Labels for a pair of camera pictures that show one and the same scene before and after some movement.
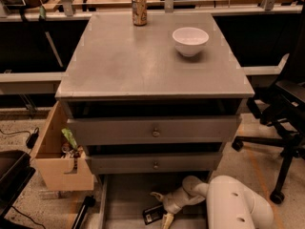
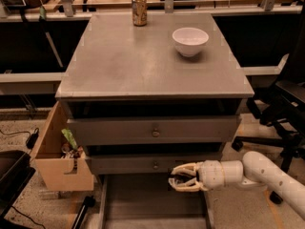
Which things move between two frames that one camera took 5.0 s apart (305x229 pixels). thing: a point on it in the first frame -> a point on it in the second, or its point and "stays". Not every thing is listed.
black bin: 15,175 stays
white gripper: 175,201 -> 211,174
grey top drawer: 153,131 stays
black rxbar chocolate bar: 153,214 -> 180,178
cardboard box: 52,167 stays
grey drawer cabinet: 138,107 stays
